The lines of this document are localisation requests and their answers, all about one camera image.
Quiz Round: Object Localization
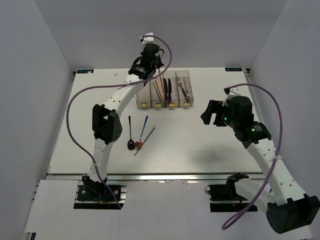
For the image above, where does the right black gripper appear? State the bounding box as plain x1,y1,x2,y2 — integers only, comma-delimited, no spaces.
200,100,239,129

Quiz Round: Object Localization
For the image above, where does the aluminium table front rail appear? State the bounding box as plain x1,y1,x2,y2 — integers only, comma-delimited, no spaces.
44,172,266,183

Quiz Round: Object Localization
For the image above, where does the pink handled fork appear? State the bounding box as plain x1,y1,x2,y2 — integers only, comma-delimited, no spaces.
183,76,192,101

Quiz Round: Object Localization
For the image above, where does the black knife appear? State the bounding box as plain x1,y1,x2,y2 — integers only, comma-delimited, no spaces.
163,78,169,101

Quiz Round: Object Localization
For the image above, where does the orange chopstick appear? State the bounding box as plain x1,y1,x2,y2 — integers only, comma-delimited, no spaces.
157,68,164,92
154,80,165,104

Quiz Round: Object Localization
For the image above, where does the blue knife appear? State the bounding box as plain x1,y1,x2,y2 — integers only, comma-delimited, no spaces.
168,78,172,103

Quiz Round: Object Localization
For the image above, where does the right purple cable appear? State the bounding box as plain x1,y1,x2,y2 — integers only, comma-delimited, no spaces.
221,83,284,231

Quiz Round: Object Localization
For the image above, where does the aluminium table right rail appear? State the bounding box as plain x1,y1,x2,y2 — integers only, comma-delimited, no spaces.
243,67,261,111

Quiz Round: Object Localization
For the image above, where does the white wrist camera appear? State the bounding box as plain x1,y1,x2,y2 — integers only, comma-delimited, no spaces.
139,32,155,46
222,86,242,107

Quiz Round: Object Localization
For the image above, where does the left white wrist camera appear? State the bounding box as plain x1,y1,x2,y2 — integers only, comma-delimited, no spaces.
139,32,155,46

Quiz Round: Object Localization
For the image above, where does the aluminium table rail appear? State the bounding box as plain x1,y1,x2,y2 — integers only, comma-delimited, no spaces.
243,67,261,111
44,172,266,183

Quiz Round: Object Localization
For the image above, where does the right xdof label sticker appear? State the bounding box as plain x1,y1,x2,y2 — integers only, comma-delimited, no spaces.
224,67,243,72

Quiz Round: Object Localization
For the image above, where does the clear container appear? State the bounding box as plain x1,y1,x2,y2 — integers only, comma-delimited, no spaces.
136,81,151,109
149,76,165,108
163,71,180,107
175,70,194,107

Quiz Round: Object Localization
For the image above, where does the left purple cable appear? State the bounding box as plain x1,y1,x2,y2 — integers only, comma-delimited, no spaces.
66,35,174,210

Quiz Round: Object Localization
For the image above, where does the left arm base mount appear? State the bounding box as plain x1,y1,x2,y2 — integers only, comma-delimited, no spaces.
73,175,127,210

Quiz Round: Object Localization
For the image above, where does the black spoon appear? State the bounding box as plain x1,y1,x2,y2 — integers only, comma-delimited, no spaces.
127,115,135,151

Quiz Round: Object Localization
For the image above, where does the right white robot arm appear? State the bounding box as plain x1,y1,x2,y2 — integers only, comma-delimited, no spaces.
200,96,320,234

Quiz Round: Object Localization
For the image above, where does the xdof label sticker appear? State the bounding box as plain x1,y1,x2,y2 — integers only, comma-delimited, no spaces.
76,69,94,74
224,67,243,72

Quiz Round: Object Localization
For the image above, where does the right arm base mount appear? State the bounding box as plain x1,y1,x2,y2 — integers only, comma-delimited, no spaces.
204,172,249,213

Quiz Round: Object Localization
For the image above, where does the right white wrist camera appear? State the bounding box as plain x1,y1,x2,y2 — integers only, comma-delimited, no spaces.
222,86,242,107

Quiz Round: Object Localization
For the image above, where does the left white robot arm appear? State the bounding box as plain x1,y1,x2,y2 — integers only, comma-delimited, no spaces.
82,43,163,200

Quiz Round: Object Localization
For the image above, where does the black handled fork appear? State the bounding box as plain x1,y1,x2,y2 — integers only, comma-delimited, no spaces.
177,77,189,102

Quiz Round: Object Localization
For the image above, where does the teal chopstick by spoon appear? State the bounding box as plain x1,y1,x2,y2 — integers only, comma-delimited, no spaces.
134,127,156,156

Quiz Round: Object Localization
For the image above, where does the left xdof label sticker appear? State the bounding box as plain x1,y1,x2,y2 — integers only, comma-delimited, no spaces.
76,69,94,74

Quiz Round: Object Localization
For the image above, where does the purple cable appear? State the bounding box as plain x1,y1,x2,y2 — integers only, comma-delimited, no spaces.
66,35,174,210
221,83,284,231

